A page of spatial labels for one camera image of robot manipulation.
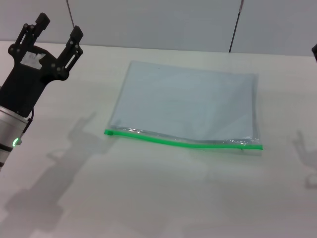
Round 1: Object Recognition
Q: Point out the thin black cable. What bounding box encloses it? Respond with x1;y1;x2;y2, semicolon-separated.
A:
23;106;35;133

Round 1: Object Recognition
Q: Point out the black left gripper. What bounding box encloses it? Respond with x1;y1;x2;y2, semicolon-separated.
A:
0;12;84;118

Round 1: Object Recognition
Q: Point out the transparent green zipper document bag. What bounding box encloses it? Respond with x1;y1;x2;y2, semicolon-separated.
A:
104;60;264;157

